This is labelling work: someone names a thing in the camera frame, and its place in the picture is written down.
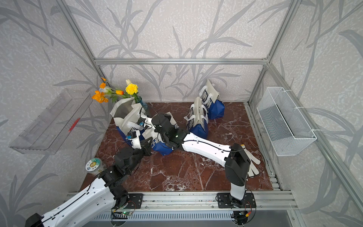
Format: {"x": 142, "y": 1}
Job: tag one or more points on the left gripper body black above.
{"x": 144, "y": 151}

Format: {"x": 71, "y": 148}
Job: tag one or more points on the blue beige takeout bag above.
{"x": 211, "y": 100}
{"x": 126, "y": 114}
{"x": 157, "y": 143}
{"x": 197, "y": 119}

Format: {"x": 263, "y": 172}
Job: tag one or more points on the blue glass vase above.
{"x": 141, "y": 103}

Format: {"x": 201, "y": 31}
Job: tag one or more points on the artificial flower bouquet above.
{"x": 105, "y": 93}

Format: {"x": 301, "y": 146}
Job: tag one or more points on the clear acrylic wall shelf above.
{"x": 46, "y": 134}

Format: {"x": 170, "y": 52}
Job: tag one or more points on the white work glove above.
{"x": 253, "y": 171}

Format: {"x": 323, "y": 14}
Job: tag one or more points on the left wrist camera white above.
{"x": 133, "y": 137}

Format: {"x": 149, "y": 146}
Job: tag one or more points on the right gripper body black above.
{"x": 162, "y": 114}

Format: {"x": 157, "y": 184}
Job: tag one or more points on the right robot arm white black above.
{"x": 233, "y": 158}

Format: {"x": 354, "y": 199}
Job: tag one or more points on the white wire mesh basket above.
{"x": 287, "y": 129}

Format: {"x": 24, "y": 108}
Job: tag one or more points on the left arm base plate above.
{"x": 134, "y": 201}

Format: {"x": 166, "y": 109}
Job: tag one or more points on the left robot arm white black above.
{"x": 103, "y": 194}

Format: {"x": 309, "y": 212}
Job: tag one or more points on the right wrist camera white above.
{"x": 146, "y": 123}

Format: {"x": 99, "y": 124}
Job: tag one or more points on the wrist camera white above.
{"x": 133, "y": 137}
{"x": 146, "y": 123}

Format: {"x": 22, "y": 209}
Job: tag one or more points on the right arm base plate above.
{"x": 226, "y": 201}

